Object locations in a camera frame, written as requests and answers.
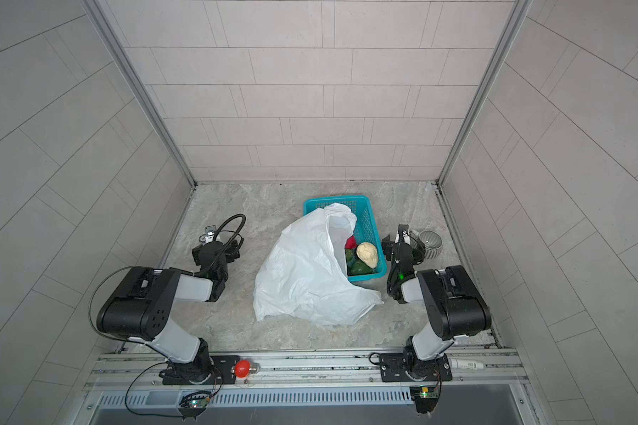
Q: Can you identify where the beige potato-like fruit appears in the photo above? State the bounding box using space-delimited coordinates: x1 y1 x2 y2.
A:
356 242 379 269

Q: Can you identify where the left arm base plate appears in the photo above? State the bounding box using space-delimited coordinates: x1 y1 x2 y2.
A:
159 355 240 385

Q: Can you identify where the left green circuit board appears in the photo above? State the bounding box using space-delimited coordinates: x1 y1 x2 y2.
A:
178 391 212 421

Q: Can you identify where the red dragon fruit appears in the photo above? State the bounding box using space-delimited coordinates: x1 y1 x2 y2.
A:
345 236 358 250

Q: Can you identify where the right green circuit board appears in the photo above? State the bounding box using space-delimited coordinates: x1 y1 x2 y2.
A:
409 386 441 414

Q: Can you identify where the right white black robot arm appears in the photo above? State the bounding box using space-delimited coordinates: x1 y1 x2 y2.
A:
379 224 492 383

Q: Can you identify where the white plastic bag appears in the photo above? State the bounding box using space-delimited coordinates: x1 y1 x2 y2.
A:
253 203 383 326

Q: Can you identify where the left black corrugated cable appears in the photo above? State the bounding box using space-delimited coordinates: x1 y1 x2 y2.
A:
211 213 247 267

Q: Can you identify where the aluminium mounting rail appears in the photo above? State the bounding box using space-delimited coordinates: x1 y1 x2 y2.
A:
82 347 530 392

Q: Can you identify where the green spotted fruit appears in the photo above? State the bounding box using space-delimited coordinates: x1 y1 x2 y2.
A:
347 260 373 276

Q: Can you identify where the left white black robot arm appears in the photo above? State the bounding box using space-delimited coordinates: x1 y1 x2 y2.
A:
93 225 244 387

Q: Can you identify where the red emergency stop button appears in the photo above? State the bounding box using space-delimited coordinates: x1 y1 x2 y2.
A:
234 359 258 379

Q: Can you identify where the teal plastic basket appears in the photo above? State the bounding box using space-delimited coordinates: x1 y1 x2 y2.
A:
303 195 389 283

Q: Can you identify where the white vent grille strip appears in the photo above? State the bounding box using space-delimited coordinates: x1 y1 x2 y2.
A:
97 387 413 413

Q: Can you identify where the green circuit board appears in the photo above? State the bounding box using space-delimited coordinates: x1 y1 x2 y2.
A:
178 391 212 421
409 386 441 414

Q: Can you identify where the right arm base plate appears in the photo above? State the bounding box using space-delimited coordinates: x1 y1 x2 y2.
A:
379 352 453 383

